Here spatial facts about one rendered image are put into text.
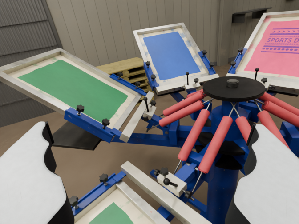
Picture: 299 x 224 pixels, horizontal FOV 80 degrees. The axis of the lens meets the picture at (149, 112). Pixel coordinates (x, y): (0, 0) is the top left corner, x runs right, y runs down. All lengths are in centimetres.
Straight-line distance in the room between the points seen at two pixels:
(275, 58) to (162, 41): 105
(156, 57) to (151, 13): 284
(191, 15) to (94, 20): 239
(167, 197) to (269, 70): 136
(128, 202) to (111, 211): 8
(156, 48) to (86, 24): 252
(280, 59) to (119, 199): 162
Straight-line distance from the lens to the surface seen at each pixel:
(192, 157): 99
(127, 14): 445
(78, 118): 107
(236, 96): 98
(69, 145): 147
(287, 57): 190
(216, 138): 93
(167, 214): 94
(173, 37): 212
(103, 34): 431
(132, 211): 94
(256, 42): 207
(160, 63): 182
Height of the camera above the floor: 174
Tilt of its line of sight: 30 degrees down
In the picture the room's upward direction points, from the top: 8 degrees counter-clockwise
